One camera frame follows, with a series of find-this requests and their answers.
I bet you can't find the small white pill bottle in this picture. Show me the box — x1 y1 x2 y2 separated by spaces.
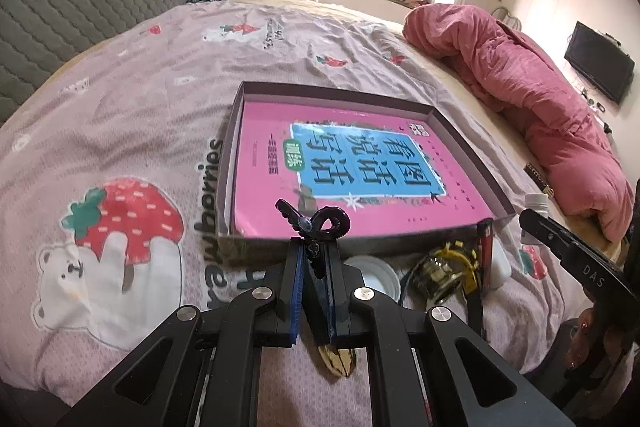
518 193 549 245

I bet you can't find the yellow black wrist watch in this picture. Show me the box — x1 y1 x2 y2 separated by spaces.
397 241 487 339

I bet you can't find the black gold lipstick tube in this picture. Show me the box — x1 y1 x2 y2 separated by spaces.
303 242 357 378

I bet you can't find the black hair claw clip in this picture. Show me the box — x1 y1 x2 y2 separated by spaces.
276 199 350 242

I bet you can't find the white earbuds case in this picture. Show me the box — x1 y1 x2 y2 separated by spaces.
490 236 512 291

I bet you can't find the gold lipstick cap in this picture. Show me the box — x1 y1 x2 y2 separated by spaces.
408 248 474 308

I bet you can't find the black gold small packet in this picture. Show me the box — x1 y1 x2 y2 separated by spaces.
524 162 554 198

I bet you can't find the red black lighter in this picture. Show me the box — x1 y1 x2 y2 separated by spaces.
476 218 494 294

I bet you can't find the beige mattress sheet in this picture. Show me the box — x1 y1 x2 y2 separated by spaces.
240 0 622 249

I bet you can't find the pink crumpled duvet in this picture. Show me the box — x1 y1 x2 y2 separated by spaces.
402 4 634 242

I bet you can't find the white plastic bottle cap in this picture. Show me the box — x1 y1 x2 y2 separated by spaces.
344 256 401 301

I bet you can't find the pink book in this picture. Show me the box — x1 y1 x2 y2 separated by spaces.
232 101 495 239

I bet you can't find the shallow grey cardboard box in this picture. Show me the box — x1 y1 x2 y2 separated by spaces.
215 82 515 263

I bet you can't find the pink strawberry bed sheet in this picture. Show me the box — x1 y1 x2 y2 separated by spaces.
1 1 564 426

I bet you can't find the wall mounted black television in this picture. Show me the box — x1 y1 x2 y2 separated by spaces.
564 22 636 104

